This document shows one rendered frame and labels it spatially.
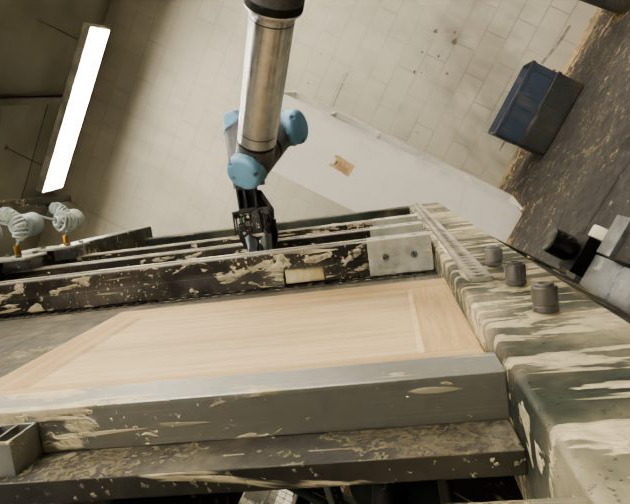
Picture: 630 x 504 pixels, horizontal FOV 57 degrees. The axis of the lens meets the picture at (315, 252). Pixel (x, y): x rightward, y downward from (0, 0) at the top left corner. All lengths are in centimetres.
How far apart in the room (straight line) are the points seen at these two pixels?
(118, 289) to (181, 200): 522
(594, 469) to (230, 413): 29
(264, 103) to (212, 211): 535
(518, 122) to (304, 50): 225
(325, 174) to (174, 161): 233
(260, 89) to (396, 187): 353
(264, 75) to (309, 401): 65
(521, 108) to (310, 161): 167
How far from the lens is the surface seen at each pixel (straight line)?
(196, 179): 637
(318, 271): 117
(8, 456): 56
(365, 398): 49
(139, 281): 127
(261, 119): 107
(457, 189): 451
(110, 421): 55
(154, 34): 647
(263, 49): 100
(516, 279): 72
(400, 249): 115
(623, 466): 34
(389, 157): 448
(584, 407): 40
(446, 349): 61
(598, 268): 87
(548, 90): 489
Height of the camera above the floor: 106
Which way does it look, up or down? 3 degrees up
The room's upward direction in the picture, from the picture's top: 64 degrees counter-clockwise
